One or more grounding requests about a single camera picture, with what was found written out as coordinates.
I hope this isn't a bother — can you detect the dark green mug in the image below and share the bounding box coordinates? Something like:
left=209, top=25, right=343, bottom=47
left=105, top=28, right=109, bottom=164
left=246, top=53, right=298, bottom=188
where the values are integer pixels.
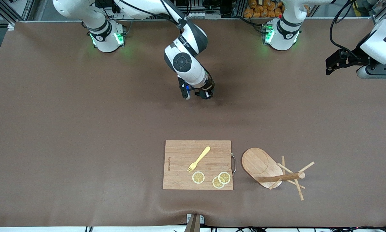
left=198, top=80, right=215, bottom=100

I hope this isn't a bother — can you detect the wooden mug tree rack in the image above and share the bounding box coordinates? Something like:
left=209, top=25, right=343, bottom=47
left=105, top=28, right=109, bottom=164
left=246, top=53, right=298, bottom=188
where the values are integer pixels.
left=241, top=148, right=315, bottom=201

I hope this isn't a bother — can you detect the yellow plastic fork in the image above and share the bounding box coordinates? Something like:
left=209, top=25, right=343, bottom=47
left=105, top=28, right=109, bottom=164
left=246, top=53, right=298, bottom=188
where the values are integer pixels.
left=187, top=146, right=211, bottom=173

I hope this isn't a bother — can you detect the bamboo cutting board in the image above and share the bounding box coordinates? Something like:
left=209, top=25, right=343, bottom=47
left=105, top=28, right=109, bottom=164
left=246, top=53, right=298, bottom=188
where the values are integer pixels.
left=163, top=140, right=237, bottom=190

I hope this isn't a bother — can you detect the black electronics box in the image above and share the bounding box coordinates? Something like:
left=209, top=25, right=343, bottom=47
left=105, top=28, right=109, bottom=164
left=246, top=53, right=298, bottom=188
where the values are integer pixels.
left=173, top=0, right=224, bottom=19

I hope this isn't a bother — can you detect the bag of orange snacks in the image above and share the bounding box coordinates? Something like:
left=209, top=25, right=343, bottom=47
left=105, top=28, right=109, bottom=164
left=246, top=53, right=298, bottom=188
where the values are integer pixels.
left=244, top=0, right=285, bottom=18

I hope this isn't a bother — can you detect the white power strip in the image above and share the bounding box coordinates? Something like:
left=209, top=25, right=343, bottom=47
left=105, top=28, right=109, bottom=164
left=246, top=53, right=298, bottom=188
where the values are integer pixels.
left=113, top=3, right=148, bottom=20

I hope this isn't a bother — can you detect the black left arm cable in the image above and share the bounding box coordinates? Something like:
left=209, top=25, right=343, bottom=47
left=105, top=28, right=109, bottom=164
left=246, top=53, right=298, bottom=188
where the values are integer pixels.
left=329, top=0, right=359, bottom=56

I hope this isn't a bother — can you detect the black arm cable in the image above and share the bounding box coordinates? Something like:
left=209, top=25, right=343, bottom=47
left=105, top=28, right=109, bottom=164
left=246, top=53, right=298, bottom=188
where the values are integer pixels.
left=116, top=0, right=188, bottom=30
left=329, top=0, right=359, bottom=56

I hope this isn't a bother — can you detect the aluminium frame post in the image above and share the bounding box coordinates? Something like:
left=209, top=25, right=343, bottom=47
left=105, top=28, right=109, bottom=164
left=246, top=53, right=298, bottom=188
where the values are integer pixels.
left=0, top=0, right=35, bottom=30
left=372, top=0, right=386, bottom=24

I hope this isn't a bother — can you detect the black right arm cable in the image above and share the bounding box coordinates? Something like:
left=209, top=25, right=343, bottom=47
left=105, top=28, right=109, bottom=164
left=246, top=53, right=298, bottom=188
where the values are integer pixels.
left=116, top=0, right=188, bottom=30

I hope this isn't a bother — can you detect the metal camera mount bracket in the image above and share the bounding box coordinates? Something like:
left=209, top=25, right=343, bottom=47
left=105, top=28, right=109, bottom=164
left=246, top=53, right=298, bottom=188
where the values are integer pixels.
left=184, top=213, right=205, bottom=232

